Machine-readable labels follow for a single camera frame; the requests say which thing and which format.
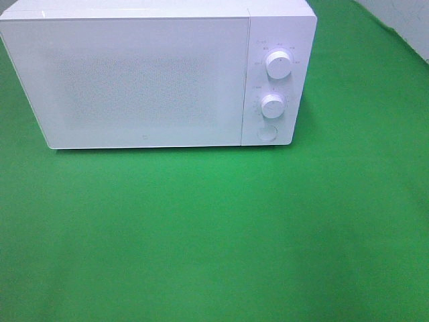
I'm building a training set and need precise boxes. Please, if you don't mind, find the white upper power knob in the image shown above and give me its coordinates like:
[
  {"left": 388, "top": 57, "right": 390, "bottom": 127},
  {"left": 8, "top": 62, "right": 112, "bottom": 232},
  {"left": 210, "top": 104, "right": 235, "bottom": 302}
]
[{"left": 265, "top": 48, "right": 293, "bottom": 80}]

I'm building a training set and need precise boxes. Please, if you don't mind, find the white timer knob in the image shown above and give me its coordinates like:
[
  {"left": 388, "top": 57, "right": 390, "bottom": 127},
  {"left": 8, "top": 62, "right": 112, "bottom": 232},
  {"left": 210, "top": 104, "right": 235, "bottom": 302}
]
[{"left": 261, "top": 94, "right": 286, "bottom": 119}]

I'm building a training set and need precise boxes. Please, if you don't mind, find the green tablecloth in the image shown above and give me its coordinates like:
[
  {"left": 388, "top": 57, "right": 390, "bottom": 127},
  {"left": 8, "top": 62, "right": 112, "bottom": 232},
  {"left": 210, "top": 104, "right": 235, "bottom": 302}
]
[{"left": 1, "top": 1, "right": 428, "bottom": 321}]

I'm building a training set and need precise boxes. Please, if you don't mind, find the white microwave oven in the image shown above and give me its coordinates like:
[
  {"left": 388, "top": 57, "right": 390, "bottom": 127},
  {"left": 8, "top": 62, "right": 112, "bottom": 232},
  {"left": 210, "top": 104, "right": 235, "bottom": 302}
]
[{"left": 1, "top": 1, "right": 317, "bottom": 146}]

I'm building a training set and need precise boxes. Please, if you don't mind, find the white microwave door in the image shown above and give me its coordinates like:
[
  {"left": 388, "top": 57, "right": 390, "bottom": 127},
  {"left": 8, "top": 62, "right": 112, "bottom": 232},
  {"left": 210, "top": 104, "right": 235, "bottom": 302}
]
[{"left": 1, "top": 18, "right": 249, "bottom": 149}]

